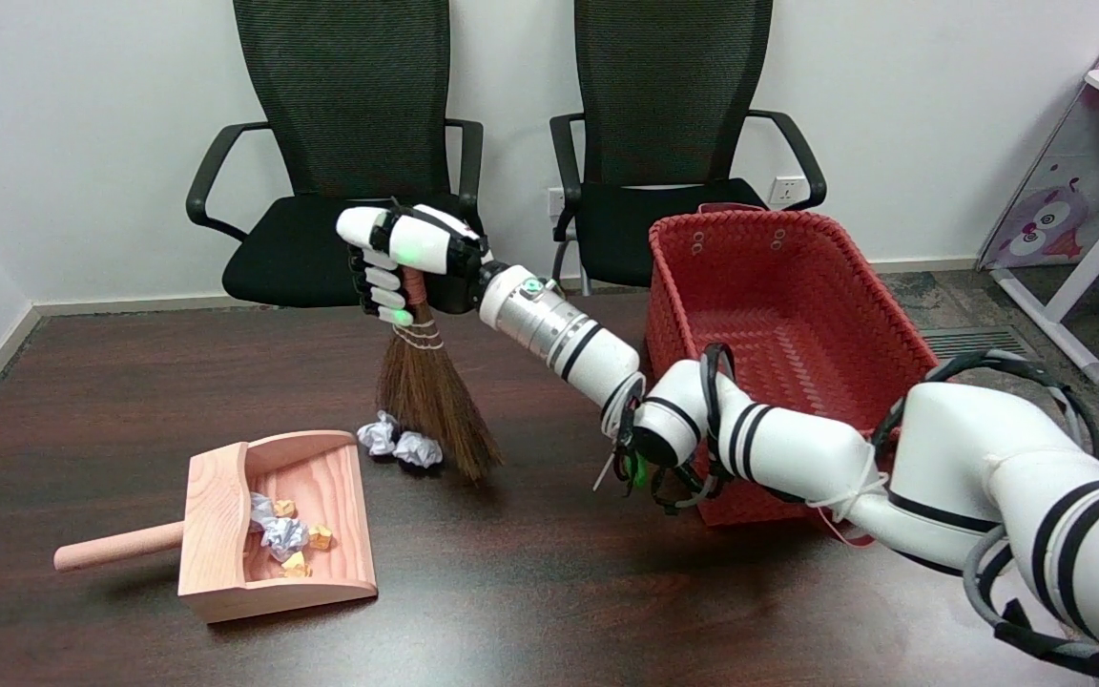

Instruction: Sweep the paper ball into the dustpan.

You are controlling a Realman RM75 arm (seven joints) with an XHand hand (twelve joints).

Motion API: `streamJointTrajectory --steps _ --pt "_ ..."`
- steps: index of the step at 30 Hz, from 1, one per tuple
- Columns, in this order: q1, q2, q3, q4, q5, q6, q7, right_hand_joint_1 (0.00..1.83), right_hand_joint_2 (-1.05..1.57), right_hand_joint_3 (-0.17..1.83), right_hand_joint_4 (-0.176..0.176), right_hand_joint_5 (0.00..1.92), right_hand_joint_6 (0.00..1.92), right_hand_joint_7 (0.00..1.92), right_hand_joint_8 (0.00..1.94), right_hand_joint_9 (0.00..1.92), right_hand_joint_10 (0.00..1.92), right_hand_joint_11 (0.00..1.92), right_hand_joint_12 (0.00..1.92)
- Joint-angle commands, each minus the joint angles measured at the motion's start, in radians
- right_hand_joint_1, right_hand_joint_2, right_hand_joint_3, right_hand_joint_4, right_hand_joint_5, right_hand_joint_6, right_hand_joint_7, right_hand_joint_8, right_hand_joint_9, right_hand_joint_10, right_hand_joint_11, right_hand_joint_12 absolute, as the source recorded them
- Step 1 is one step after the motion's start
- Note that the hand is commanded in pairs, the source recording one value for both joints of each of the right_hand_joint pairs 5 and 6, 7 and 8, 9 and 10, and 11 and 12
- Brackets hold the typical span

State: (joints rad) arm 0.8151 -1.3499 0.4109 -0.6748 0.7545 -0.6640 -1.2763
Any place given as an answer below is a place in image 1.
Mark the wooden dustpan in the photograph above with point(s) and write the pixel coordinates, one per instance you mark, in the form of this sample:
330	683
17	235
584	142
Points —
340	477

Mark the white desk leg frame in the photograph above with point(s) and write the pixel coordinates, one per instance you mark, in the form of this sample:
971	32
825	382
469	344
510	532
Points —
1093	267

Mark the red woven basket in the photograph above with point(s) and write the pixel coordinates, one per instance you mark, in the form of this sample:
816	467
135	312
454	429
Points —
778	286

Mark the white wall socket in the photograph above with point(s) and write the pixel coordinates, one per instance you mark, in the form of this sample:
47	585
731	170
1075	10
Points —
556	200
786	191

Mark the metal floor vent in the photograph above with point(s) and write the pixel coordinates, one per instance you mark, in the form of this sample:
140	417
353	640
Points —
974	339

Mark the black mesh office chair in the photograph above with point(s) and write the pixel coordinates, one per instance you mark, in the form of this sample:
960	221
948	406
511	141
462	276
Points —
349	114
673	95

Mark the pink cartoon owl panel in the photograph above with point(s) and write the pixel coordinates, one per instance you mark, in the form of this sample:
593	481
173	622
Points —
1046	219

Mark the white paper ball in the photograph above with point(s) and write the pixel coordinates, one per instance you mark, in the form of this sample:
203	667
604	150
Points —
378	434
416	449
284	539
259	510

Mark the brown straw hand broom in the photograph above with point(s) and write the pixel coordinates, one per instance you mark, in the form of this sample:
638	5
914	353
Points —
430	391

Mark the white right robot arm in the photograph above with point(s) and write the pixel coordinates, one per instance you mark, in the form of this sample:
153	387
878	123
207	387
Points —
798	453

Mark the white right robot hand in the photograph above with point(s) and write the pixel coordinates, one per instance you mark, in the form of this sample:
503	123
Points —
421	243

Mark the small brown paper ball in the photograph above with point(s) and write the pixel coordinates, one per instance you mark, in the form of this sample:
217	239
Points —
321	536
284	508
295	565

